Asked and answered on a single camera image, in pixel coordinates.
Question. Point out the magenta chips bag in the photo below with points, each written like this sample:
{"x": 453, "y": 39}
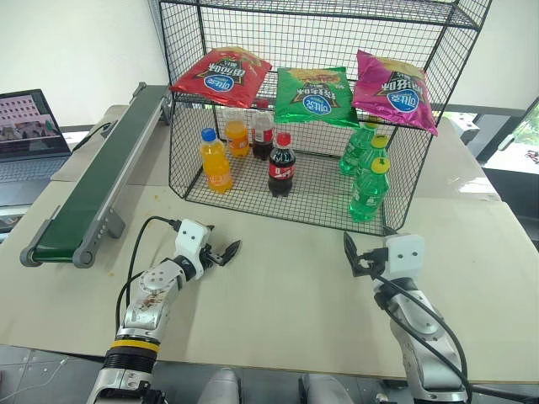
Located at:
{"x": 393, "y": 99}

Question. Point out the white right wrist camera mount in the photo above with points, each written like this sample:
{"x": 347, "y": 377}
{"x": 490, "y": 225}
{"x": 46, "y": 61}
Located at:
{"x": 404, "y": 256}

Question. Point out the red chips bag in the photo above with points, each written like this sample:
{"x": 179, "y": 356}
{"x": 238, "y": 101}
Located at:
{"x": 219, "y": 78}

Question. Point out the grey rounded shape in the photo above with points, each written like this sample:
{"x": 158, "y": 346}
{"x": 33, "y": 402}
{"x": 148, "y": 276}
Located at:
{"x": 326, "y": 389}
{"x": 221, "y": 387}

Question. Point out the grey laptop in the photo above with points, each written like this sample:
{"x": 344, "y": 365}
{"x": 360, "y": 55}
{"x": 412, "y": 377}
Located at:
{"x": 29, "y": 139}

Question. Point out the orange soda bottle blue cap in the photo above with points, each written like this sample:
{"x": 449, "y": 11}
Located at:
{"x": 217, "y": 166}

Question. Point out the green soda bottle yellow cap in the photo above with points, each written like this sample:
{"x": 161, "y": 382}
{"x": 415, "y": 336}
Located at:
{"x": 377, "y": 145}
{"x": 369, "y": 193}

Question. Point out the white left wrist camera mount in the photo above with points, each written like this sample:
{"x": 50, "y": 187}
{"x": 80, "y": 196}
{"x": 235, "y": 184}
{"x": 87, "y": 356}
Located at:
{"x": 191, "y": 240}

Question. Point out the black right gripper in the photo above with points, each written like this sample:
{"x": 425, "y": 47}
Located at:
{"x": 372, "y": 263}

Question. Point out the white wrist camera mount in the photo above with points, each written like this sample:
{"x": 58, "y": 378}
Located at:
{"x": 191, "y": 240}
{"x": 404, "y": 256}

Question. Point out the green chips bag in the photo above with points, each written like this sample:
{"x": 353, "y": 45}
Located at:
{"x": 313, "y": 99}

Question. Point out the black background desk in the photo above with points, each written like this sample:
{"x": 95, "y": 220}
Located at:
{"x": 501, "y": 134}

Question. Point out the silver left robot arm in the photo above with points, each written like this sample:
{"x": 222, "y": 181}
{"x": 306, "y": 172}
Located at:
{"x": 145, "y": 303}

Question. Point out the orange soda bottle white cap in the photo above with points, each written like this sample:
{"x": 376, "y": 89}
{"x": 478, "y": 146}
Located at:
{"x": 237, "y": 136}

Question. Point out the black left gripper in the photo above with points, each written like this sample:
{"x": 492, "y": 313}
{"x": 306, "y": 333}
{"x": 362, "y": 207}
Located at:
{"x": 211, "y": 256}

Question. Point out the green conveyor belt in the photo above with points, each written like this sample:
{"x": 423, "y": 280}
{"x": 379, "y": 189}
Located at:
{"x": 90, "y": 181}

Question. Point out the cola bottle red cap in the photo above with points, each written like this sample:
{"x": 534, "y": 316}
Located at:
{"x": 263, "y": 132}
{"x": 281, "y": 168}

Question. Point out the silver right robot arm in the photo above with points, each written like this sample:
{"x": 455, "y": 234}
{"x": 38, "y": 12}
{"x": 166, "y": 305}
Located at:
{"x": 417, "y": 332}

